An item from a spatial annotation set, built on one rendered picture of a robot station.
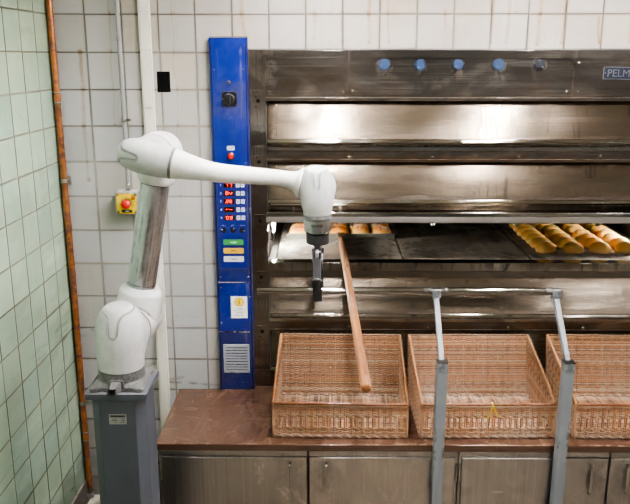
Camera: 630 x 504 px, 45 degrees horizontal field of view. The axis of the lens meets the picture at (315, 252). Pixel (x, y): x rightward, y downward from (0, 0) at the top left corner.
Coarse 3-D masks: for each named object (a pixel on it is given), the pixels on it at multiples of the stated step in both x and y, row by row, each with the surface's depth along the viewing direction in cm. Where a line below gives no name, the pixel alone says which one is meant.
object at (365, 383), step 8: (344, 240) 372; (344, 248) 353; (344, 256) 339; (344, 264) 327; (344, 272) 316; (344, 280) 309; (352, 288) 295; (352, 296) 284; (352, 304) 275; (352, 312) 267; (352, 320) 260; (352, 328) 254; (360, 328) 254; (360, 336) 245; (360, 344) 238; (360, 352) 232; (360, 360) 226; (360, 368) 221; (360, 376) 216; (368, 376) 216; (360, 384) 213; (368, 384) 210; (368, 392) 211
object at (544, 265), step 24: (288, 264) 341; (312, 264) 341; (336, 264) 341; (360, 264) 341; (384, 264) 341; (408, 264) 341; (432, 264) 340; (456, 264) 340; (480, 264) 340; (504, 264) 340; (528, 264) 340; (552, 264) 340; (576, 264) 340; (600, 264) 340; (624, 264) 340
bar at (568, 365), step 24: (264, 288) 305; (288, 288) 305; (312, 288) 305; (336, 288) 305; (360, 288) 305; (384, 288) 305; (408, 288) 305; (432, 288) 305; (456, 288) 305; (480, 288) 305; (504, 288) 305; (528, 288) 305; (552, 288) 305; (432, 456) 301; (432, 480) 301; (552, 480) 303
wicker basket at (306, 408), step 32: (288, 352) 346; (320, 352) 346; (352, 352) 345; (384, 352) 345; (288, 384) 346; (320, 384) 345; (352, 384) 345; (384, 384) 344; (288, 416) 306; (320, 416) 305; (352, 416) 305; (384, 416) 304
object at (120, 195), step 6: (120, 192) 327; (126, 192) 327; (132, 192) 327; (138, 192) 328; (120, 198) 327; (126, 198) 327; (120, 204) 328; (132, 204) 328; (120, 210) 328; (126, 210) 328; (132, 210) 328
